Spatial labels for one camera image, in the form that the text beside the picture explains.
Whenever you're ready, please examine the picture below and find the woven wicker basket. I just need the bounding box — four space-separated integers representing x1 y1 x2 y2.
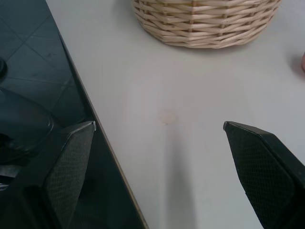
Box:
132 0 283 50

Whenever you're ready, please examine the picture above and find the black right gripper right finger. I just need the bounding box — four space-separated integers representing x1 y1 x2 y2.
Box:
223 121 305 229

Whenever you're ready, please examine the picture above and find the dark rounded robot body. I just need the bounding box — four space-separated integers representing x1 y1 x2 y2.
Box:
0 57 55 191

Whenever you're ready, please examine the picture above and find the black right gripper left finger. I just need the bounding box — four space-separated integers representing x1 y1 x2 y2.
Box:
14 120 97 229

